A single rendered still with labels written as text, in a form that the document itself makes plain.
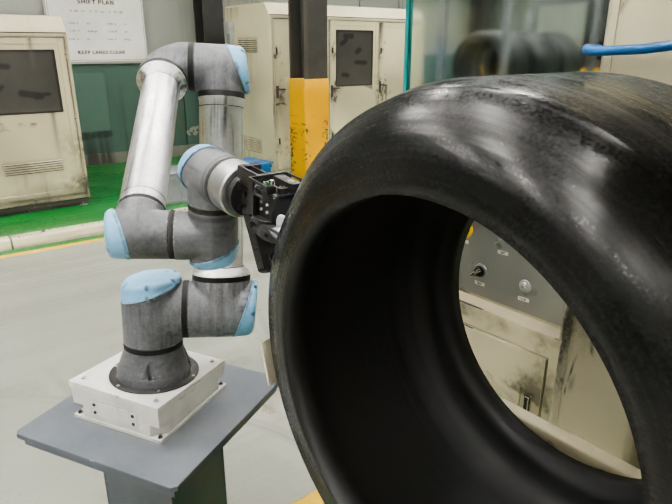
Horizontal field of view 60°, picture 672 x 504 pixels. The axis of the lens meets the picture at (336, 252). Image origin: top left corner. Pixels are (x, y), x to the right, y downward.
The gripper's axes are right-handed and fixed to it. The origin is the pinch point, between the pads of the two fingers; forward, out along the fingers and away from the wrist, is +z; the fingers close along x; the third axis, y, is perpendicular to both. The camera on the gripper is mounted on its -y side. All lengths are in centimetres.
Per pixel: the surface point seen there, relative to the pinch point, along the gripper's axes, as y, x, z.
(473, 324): -42, 64, -14
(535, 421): -26.7, 27.0, 24.6
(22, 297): -164, 13, -313
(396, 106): 24.7, -9.4, 20.9
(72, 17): -30, 194, -759
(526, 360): -43, 64, 2
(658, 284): 19, -12, 47
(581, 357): -12.9, 28.5, 27.9
